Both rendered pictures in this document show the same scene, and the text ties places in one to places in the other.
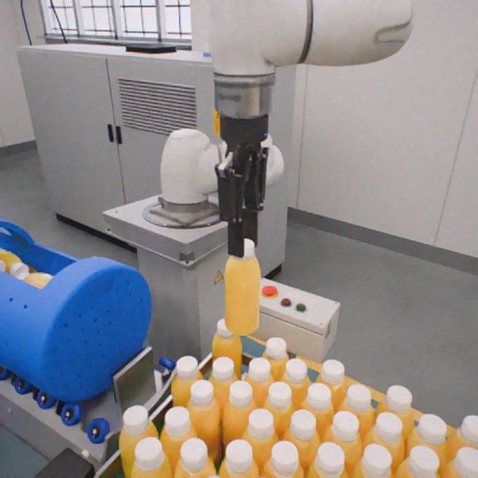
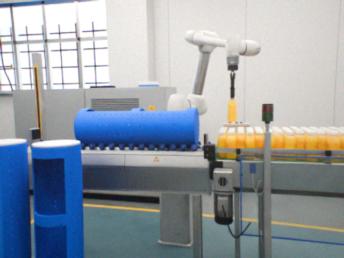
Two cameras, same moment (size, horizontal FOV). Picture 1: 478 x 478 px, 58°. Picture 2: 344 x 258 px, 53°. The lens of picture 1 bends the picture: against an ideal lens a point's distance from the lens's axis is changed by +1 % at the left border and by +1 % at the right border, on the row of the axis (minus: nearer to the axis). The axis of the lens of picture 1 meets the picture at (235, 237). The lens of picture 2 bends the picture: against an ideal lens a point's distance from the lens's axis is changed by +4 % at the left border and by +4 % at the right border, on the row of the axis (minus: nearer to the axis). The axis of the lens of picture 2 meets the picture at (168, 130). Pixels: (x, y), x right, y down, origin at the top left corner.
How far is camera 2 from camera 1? 1.93 m
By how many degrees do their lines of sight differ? 29
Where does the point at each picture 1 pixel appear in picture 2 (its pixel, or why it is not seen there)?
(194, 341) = not seen: hidden behind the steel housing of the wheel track
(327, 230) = not seen: hidden behind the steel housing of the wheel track
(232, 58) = (234, 52)
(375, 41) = (256, 50)
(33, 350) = (191, 122)
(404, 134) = (220, 122)
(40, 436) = (181, 161)
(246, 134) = (236, 67)
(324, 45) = (248, 50)
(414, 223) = not seen: hidden behind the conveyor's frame
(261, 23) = (239, 46)
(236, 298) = (233, 109)
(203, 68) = (143, 89)
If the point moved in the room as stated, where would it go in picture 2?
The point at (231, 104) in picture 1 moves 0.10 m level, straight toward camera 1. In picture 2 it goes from (233, 61) to (241, 59)
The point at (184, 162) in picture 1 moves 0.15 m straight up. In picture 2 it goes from (179, 102) to (179, 85)
